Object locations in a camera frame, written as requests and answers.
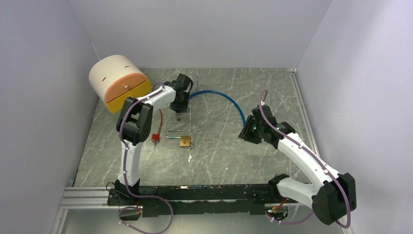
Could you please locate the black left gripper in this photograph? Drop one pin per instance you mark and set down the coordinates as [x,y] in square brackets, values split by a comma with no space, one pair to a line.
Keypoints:
[182,107]

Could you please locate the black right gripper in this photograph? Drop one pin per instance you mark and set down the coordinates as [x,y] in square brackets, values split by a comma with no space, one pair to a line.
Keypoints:
[246,134]

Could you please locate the brass padlock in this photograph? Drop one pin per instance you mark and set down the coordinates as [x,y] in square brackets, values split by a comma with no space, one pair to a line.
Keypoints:
[185,141]

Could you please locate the silver keys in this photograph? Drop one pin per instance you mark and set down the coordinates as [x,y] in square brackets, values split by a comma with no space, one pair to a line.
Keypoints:
[191,145]

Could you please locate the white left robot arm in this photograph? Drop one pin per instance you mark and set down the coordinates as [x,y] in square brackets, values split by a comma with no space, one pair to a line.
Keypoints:
[134,126]

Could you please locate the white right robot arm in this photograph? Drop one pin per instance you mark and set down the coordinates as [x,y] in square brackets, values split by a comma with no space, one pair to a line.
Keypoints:
[330,194]

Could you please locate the white cylinder with coloured lid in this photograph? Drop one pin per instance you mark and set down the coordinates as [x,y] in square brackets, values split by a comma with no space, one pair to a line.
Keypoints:
[116,78]

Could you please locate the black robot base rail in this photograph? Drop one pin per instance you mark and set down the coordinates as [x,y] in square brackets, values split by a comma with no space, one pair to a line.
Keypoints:
[154,201]

